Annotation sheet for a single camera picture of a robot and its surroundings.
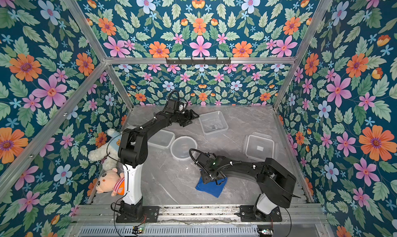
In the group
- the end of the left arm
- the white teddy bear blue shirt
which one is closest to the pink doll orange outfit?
the white teddy bear blue shirt

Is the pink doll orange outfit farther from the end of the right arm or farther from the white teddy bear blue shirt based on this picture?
the end of the right arm

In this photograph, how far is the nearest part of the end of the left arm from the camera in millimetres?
817

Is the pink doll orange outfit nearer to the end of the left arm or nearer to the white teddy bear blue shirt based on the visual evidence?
the white teddy bear blue shirt
